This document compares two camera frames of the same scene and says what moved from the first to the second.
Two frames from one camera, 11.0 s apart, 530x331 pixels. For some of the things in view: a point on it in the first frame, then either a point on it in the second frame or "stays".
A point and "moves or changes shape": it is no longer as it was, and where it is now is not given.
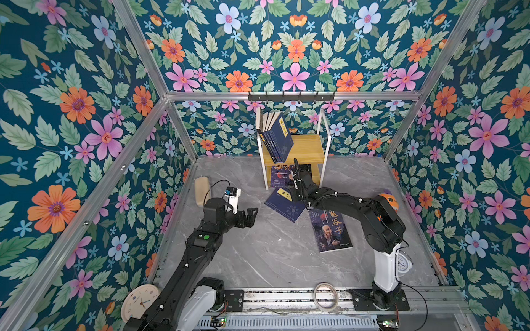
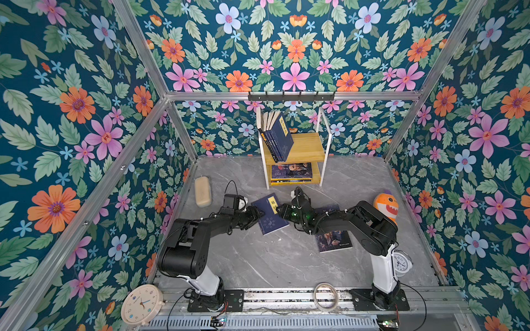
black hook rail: x=291 y=97 stays
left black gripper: x=242 y=223 stays
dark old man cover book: x=331 y=230 stays
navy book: x=283 y=138 stays
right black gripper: x=294 y=187 -> x=286 y=212
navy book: x=281 y=201 moves or changes shape
